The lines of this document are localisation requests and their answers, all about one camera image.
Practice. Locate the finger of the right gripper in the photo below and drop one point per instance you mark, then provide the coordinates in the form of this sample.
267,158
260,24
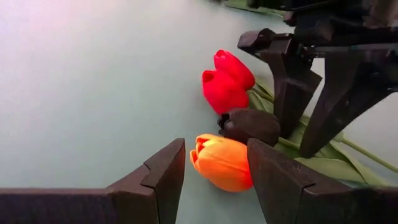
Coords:
289,93
342,93

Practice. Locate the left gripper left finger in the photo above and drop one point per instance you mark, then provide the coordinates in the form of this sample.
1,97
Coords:
161,174

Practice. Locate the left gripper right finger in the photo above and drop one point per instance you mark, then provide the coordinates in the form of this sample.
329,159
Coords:
280,186

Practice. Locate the black artificial tulip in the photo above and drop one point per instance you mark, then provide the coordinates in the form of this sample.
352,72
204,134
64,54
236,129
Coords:
248,126

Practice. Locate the orange artificial tulip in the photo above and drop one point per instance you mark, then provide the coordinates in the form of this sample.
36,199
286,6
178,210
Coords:
217,161

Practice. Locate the red artificial tulip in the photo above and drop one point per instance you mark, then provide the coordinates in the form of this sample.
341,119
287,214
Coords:
233,67
222,93

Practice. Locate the green table mat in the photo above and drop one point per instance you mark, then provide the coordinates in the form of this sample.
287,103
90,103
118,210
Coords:
93,93

